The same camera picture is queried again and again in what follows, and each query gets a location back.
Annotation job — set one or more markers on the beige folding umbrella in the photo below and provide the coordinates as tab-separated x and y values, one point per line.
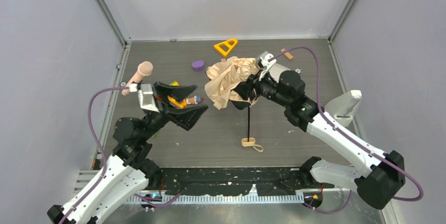
224	77

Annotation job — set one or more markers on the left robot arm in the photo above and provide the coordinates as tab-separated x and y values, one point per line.
128	170

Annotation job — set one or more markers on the small ice cream toy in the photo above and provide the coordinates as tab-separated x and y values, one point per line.
195	100

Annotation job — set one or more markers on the purple heart-shaped box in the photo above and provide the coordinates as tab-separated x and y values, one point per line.
198	65

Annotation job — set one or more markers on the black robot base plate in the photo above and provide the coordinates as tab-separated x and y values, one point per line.
230	181

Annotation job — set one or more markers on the pink toy microphone on stand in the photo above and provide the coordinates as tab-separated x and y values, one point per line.
144	69

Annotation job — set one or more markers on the yellow triangle frame block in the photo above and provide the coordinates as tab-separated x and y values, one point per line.
224	48

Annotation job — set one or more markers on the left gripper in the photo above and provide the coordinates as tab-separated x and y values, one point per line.
162	102

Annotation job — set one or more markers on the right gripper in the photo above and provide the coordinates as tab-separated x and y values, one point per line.
246	89

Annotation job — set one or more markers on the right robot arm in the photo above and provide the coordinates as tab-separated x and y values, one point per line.
376	176

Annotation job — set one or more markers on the white stand holder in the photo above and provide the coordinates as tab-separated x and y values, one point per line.
344	107

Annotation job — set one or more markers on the small green sticker toy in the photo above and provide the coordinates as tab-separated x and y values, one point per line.
155	134

